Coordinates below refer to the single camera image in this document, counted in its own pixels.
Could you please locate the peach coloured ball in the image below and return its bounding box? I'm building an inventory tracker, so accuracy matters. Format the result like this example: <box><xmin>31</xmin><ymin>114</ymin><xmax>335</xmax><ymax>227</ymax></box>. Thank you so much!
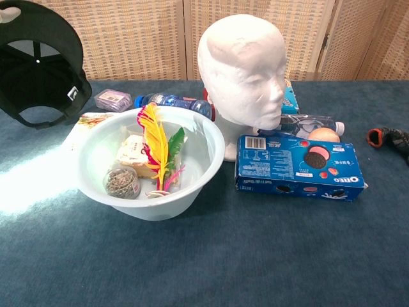
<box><xmin>308</xmin><ymin>127</ymin><xmax>341</xmax><ymax>143</ymax></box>

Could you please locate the white snack packet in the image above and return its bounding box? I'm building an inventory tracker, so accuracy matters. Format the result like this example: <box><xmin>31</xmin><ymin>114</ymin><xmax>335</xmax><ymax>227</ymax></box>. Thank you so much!
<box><xmin>115</xmin><ymin>134</ymin><xmax>160</xmax><ymax>178</ymax></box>

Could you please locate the white capped water bottle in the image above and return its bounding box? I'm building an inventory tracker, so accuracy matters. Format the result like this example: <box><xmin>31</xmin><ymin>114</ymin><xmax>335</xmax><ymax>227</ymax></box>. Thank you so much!
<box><xmin>257</xmin><ymin>114</ymin><xmax>346</xmax><ymax>137</ymax></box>

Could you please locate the colourful feather shuttlecock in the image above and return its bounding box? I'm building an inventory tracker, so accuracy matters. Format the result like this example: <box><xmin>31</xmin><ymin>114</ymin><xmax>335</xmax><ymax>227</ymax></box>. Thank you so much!
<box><xmin>136</xmin><ymin>102</ymin><xmax>187</xmax><ymax>198</ymax></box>

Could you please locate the blue Oreo cookie box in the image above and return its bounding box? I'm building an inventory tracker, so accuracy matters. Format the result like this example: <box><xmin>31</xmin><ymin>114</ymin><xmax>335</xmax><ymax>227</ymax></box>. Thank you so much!
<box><xmin>235</xmin><ymin>134</ymin><xmax>367</xmax><ymax>203</ymax></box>

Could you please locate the clear round box of clips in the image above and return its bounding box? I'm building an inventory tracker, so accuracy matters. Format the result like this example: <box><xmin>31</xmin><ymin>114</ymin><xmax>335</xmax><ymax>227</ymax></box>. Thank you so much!
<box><xmin>102</xmin><ymin>165</ymin><xmax>141</xmax><ymax>200</ymax></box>

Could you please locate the white foam mannequin head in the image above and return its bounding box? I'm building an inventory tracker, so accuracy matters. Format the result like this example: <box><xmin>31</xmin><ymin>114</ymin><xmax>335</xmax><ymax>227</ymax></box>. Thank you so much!
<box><xmin>197</xmin><ymin>13</ymin><xmax>287</xmax><ymax>163</ymax></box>

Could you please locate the blue capped water bottle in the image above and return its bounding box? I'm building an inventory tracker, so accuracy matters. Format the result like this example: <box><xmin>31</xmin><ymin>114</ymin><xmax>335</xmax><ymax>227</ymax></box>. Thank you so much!
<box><xmin>134</xmin><ymin>92</ymin><xmax>217</xmax><ymax>122</ymax></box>

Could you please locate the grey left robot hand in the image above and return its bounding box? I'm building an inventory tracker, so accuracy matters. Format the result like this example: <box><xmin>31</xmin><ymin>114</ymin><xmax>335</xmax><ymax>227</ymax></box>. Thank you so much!
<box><xmin>0</xmin><ymin>6</ymin><xmax>22</xmax><ymax>24</ymax></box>

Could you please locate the black baseball cap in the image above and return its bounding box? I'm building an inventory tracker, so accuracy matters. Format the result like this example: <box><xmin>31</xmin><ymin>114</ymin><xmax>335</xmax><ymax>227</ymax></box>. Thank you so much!
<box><xmin>0</xmin><ymin>0</ymin><xmax>93</xmax><ymax>130</ymax></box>

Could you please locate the small blue snack box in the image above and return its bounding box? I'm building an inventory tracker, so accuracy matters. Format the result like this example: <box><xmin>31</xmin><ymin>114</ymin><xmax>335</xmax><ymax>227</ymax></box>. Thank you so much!
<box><xmin>281</xmin><ymin>79</ymin><xmax>300</xmax><ymax>115</ymax></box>

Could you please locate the white printed paper bag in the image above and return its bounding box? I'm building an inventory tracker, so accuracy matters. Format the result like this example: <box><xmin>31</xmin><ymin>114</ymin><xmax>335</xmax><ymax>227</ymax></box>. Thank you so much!
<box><xmin>60</xmin><ymin>111</ymin><xmax>118</xmax><ymax>154</ymax></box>

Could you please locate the clear purple plastic box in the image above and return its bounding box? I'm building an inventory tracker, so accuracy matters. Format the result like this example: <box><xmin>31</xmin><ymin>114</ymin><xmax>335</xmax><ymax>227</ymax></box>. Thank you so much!
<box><xmin>94</xmin><ymin>89</ymin><xmax>133</xmax><ymax>113</ymax></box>

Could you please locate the woven folding screen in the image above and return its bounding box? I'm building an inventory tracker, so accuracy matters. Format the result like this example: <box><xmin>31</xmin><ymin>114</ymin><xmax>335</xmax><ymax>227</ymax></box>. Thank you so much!
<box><xmin>0</xmin><ymin>0</ymin><xmax>409</xmax><ymax>83</ymax></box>

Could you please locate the light blue plastic basin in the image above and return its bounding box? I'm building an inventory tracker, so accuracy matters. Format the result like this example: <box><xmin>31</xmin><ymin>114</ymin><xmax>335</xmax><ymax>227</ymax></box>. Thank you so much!
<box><xmin>77</xmin><ymin>106</ymin><xmax>226</xmax><ymax>222</ymax></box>

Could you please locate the blue table cloth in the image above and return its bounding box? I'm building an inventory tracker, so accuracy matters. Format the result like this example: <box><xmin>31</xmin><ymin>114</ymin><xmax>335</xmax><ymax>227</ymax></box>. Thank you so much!
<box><xmin>0</xmin><ymin>79</ymin><xmax>409</xmax><ymax>307</ymax></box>

